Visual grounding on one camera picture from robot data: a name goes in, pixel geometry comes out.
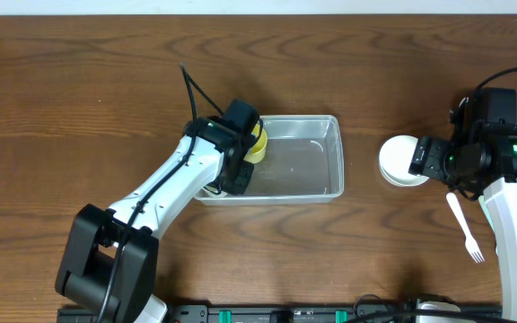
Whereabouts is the white plastic cup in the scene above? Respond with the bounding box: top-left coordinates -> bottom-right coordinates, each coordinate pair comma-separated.
203,185 -> 228,198

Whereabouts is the yellow plastic cup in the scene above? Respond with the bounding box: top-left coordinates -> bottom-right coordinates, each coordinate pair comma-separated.
244,119 -> 268,164

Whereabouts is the pink plastic fork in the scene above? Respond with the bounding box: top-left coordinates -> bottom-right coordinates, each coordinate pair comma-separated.
445,192 -> 485,264

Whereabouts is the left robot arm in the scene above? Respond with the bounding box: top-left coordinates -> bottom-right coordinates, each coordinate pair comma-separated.
55,115 -> 264,322

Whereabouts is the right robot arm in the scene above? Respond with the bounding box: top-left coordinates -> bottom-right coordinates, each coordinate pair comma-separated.
408,135 -> 517,321

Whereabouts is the light green plastic spoon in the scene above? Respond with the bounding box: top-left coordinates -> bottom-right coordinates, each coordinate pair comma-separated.
478,196 -> 498,256

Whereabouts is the clear plastic container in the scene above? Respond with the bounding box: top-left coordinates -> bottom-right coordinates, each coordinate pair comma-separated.
195,115 -> 345,205

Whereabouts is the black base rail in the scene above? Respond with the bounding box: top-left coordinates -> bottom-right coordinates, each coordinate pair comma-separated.
56,293 -> 504,323

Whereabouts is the white bowl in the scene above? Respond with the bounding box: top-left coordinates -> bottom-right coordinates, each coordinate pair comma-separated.
378,135 -> 428,187

